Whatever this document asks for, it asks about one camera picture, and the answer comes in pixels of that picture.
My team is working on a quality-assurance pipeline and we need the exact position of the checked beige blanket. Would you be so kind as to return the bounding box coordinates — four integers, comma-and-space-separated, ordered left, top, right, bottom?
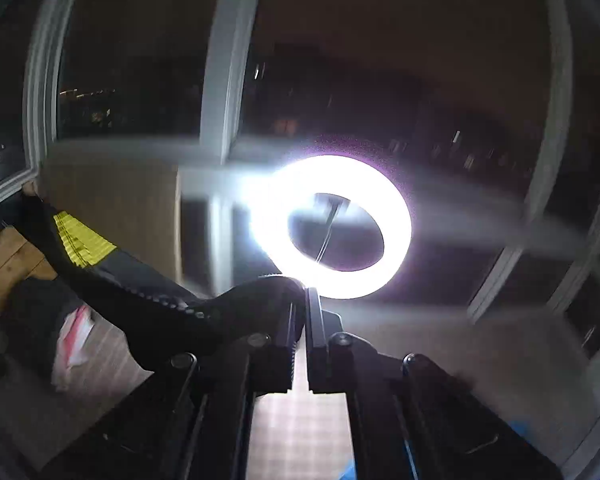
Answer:
0, 310, 353, 480

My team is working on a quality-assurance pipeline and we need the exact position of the cardboard box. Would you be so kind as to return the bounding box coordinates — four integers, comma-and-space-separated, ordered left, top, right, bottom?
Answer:
39, 154, 183, 288

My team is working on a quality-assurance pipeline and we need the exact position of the white ring light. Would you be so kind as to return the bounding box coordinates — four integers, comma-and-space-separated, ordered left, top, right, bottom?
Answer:
247, 154, 414, 302

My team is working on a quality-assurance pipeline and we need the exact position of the wooden furniture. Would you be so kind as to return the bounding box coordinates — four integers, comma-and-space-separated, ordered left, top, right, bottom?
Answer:
0, 224, 58, 313

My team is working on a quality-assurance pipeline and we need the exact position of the white and red plastic bag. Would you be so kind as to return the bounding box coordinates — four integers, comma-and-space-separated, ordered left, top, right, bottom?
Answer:
49, 304, 97, 392

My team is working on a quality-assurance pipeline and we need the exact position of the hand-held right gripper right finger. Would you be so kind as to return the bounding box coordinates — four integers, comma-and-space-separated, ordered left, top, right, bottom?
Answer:
306, 287, 563, 480

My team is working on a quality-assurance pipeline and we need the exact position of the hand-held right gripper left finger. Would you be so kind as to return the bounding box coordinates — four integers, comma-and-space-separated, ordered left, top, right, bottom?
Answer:
169, 287, 308, 480

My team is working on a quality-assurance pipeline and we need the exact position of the white window frame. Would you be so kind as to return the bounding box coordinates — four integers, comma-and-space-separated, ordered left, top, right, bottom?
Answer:
0, 0, 600, 361

